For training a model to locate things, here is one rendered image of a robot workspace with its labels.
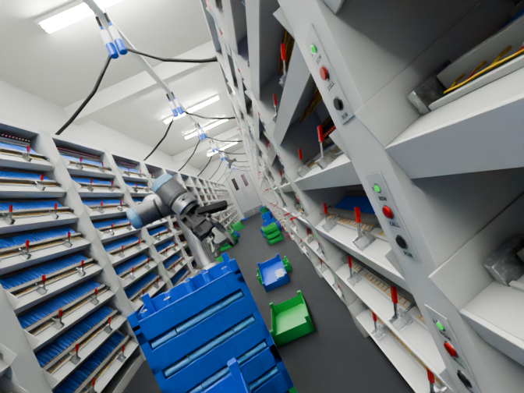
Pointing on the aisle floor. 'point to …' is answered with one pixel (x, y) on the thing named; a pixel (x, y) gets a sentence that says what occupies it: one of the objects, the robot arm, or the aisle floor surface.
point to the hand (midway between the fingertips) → (232, 241)
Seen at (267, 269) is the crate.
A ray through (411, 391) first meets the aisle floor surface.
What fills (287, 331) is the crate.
